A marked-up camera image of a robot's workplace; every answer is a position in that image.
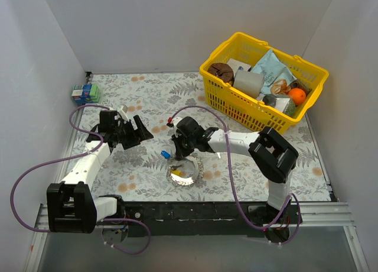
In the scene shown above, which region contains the orange fruit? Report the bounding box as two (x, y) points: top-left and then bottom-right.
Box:
(288, 88), (307, 106)

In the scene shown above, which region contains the floral table mat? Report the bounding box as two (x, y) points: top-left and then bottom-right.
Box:
(60, 72), (333, 202)

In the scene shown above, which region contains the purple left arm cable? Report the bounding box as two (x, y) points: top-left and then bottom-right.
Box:
(10, 105), (152, 255)

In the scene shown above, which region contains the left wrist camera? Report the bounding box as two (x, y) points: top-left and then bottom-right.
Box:
(118, 105), (129, 122)

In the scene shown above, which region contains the white cylinder container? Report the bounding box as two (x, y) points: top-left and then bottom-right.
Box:
(233, 70), (265, 99)

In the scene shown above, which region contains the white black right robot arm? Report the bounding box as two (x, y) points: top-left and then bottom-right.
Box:
(167, 116), (298, 224)

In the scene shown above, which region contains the green speckled package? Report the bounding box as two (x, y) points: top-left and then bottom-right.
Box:
(275, 97), (296, 117)

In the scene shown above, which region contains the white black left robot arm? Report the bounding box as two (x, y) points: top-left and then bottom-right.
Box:
(47, 106), (154, 234)

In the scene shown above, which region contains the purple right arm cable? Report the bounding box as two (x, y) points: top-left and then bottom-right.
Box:
(170, 105), (304, 246)

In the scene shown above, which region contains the blue green sponge pack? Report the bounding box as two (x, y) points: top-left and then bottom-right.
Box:
(71, 83), (100, 104)

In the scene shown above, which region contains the white box in basket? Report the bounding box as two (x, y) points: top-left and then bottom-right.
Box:
(227, 59), (252, 75)

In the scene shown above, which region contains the steel disc with keyrings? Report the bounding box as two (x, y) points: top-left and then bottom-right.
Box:
(167, 156), (204, 187)

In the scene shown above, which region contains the light blue chips bag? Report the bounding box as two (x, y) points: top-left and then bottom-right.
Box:
(251, 49), (296, 95)

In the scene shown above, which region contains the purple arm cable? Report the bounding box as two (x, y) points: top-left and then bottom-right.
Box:
(170, 105), (304, 246)
(10, 105), (152, 255)

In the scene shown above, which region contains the brown round package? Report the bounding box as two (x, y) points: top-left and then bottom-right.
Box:
(207, 63), (234, 84)

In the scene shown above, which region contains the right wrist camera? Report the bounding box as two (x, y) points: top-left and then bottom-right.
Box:
(167, 117), (180, 128)

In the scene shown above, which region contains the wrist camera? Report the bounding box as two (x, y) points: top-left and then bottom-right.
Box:
(167, 117), (180, 128)
(118, 105), (129, 122)

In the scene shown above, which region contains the yellow plastic basket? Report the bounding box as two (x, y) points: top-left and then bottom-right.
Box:
(200, 32), (329, 134)

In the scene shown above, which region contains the blue key tag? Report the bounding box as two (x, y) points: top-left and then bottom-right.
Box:
(161, 151), (171, 160)

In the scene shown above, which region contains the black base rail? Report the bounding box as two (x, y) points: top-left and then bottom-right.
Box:
(123, 202), (302, 241)

